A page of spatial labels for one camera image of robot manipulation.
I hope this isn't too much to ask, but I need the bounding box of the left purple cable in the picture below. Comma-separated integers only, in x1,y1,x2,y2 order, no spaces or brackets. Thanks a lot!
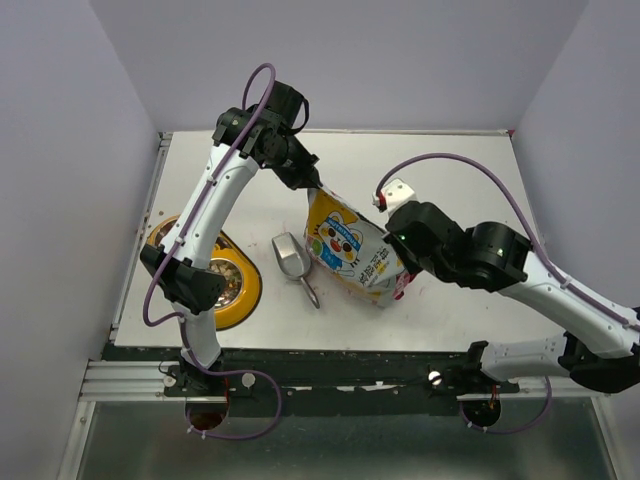
142,63,284,442

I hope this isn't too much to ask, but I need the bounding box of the yellow double pet bowl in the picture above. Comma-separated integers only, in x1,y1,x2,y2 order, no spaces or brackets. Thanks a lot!
158,232,263,331

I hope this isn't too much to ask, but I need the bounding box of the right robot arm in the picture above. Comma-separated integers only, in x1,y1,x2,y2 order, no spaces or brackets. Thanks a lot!
375,179,639,394

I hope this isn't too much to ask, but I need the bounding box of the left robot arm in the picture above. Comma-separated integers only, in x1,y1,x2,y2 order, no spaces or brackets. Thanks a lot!
140,81,321,395

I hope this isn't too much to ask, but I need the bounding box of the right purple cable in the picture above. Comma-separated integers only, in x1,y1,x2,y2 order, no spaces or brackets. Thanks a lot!
374,152,640,435

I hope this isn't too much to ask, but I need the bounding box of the pet food bag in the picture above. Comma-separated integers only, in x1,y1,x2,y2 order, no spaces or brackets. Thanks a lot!
305,187,414,308

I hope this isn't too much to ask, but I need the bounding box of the aluminium frame rail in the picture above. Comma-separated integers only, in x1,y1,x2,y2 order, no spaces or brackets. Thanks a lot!
79,361,225,404

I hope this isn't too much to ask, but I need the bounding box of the metal food scoop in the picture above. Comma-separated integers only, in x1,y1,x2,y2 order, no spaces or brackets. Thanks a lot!
271,232,320,309

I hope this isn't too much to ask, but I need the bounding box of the purple cable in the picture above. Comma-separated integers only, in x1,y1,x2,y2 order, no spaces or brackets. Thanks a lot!
142,63,284,442
374,152,640,435

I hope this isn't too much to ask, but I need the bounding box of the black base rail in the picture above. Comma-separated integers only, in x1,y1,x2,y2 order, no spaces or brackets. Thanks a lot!
164,347,521,419

